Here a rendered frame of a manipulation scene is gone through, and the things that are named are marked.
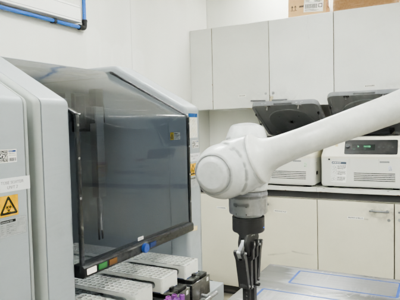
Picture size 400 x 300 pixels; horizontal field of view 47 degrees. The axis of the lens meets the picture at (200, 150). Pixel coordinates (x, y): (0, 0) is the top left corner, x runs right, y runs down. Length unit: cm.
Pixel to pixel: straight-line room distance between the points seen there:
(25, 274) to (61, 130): 36
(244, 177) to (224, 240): 289
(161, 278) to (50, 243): 47
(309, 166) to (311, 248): 60
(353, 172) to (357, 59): 85
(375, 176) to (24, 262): 258
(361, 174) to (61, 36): 214
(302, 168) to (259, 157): 255
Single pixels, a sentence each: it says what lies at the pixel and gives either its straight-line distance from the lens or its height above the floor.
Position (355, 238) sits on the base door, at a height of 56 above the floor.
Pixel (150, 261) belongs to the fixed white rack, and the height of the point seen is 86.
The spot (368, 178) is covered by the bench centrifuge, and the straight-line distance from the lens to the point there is 334.
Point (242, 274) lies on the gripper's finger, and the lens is 107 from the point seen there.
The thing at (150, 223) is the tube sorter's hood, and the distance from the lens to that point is 153.
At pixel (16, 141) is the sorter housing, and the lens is 113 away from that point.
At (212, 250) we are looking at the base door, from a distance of 380.
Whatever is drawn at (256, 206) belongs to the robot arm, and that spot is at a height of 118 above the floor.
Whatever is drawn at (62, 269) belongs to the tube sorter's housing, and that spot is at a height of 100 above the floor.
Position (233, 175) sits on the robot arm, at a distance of 83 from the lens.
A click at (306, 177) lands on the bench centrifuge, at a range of 340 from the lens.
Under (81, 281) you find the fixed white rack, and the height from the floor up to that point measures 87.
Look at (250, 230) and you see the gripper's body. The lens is 105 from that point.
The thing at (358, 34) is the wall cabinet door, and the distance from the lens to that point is 366.
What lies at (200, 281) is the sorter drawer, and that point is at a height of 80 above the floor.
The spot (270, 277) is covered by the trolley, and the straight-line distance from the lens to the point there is 170.
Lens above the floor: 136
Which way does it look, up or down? 3 degrees down
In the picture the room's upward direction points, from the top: 1 degrees counter-clockwise
